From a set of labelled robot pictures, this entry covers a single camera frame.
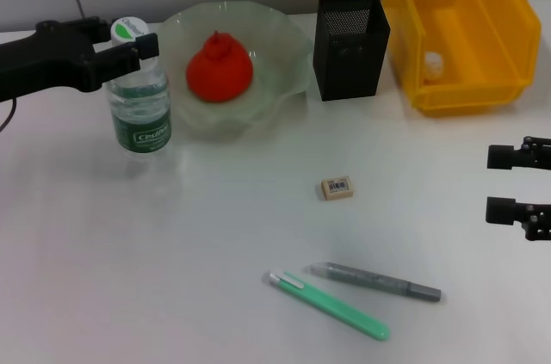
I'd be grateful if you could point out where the white paper ball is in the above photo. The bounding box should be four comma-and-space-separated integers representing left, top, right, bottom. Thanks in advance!
424, 52, 444, 81

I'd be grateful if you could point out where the beige eraser with barcode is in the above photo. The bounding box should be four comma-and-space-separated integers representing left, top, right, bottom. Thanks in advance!
320, 176, 357, 201

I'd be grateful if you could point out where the black mesh pen holder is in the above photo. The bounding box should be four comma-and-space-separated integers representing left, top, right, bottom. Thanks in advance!
313, 0, 392, 102

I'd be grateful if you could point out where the clear green-label water bottle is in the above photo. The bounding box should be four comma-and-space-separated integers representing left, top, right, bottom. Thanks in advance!
106, 15, 173, 158

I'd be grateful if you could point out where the mint green pen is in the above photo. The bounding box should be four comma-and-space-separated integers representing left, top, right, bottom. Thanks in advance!
269, 269, 391, 342

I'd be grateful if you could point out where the orange mandarin fruit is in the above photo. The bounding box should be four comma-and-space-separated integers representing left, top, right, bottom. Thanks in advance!
185, 30, 254, 103

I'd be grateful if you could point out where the green glass fruit bowl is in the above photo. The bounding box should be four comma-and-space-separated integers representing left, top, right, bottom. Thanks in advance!
157, 0, 314, 141

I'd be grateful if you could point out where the left gripper cable with plug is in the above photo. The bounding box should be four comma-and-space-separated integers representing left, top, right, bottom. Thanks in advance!
0, 96, 18, 133

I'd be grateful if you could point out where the yellow plastic bin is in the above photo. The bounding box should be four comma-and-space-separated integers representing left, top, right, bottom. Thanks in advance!
381, 0, 542, 118

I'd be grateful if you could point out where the grey marker pen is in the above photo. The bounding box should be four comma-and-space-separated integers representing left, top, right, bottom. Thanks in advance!
307, 262, 443, 303

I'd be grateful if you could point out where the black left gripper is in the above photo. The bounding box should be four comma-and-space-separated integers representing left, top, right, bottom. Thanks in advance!
0, 15, 160, 102

